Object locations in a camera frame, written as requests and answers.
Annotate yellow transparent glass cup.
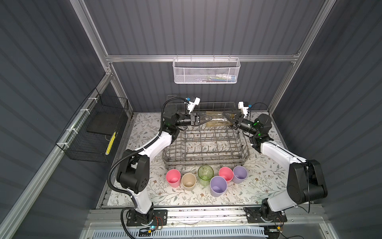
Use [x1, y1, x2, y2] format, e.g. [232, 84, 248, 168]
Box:
[206, 111, 229, 127]

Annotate green transparent glass cup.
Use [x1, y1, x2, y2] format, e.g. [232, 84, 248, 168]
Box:
[198, 164, 214, 187]

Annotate large purple plastic cup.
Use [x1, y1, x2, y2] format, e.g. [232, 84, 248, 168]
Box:
[210, 176, 228, 197]

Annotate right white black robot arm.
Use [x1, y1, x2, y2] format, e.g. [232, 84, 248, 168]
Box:
[223, 110, 328, 222]

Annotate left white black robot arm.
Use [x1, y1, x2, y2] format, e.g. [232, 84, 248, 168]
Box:
[107, 100, 212, 216]

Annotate tubes in white basket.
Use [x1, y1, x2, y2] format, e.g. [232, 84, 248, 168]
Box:
[199, 74, 237, 84]

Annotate right pink plastic cup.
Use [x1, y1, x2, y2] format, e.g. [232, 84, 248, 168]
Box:
[218, 167, 234, 184]

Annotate pink plastic cup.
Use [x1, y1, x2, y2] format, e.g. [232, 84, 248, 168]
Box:
[218, 167, 234, 184]
[166, 169, 182, 188]

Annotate small purple plastic cup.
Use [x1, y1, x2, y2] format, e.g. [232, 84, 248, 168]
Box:
[232, 165, 248, 184]

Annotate left pink plastic cup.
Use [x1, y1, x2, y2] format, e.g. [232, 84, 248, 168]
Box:
[166, 169, 182, 188]

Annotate beige plastic cup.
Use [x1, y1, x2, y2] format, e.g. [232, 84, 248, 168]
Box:
[181, 173, 197, 191]

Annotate black sponge pad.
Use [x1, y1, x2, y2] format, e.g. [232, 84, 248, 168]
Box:
[87, 112, 119, 136]

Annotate yellow brush in basket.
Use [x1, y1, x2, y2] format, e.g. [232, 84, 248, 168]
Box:
[105, 131, 117, 155]

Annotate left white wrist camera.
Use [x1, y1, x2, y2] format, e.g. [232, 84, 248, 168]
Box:
[185, 97, 201, 114]

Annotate grey wire dish rack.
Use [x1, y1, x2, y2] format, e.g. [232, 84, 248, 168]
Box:
[162, 101, 250, 169]

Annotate white mesh wall basket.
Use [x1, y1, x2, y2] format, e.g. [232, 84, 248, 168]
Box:
[172, 57, 241, 84]

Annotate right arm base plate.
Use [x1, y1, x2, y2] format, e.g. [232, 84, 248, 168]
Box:
[243, 207, 287, 223]

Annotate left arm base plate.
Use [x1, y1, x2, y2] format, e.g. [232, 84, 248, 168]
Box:
[125, 209, 168, 227]

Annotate black wire wall basket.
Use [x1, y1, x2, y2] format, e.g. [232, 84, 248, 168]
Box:
[56, 89, 129, 163]

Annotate left black corrugated cable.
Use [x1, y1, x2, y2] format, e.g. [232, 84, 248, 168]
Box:
[106, 97, 189, 239]

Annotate aluminium front rail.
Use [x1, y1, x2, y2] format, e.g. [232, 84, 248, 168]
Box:
[84, 204, 329, 230]

